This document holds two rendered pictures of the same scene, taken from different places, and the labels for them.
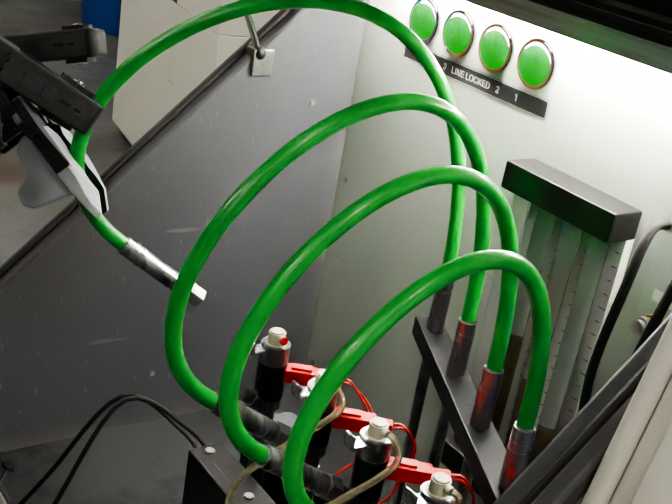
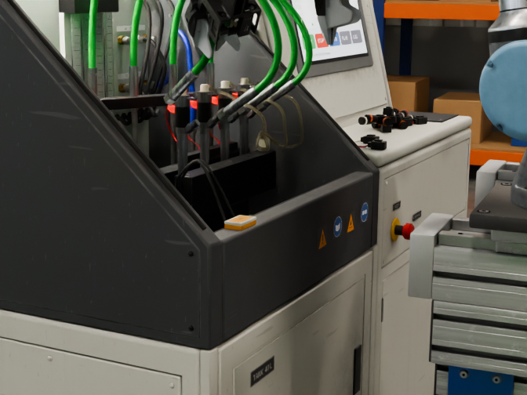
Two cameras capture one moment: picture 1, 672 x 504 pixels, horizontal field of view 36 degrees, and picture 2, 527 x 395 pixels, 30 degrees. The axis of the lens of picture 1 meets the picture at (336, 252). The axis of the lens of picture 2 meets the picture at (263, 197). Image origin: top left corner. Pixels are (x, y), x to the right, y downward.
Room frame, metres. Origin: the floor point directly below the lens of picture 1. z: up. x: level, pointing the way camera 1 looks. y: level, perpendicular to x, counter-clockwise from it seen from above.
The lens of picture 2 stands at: (1.45, 1.73, 1.32)
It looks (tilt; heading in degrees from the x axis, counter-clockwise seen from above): 12 degrees down; 245
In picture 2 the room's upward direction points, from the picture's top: 1 degrees clockwise
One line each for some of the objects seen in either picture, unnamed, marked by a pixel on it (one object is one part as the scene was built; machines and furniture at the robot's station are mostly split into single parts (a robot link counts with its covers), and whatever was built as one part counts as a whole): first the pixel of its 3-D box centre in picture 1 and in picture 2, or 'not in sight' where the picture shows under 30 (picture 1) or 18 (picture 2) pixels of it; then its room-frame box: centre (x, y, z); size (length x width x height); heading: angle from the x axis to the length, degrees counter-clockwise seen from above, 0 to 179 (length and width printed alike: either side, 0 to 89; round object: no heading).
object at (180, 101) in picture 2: (251, 438); (187, 152); (0.83, 0.05, 1.01); 0.05 x 0.03 x 0.21; 128
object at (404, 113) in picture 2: not in sight; (393, 116); (0.17, -0.30, 1.01); 0.23 x 0.11 x 0.06; 38
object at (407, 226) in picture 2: not in sight; (403, 230); (0.32, -0.02, 0.80); 0.05 x 0.04 x 0.05; 38
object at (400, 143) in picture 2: not in sight; (388, 135); (0.20, -0.28, 0.97); 0.70 x 0.22 x 0.03; 38
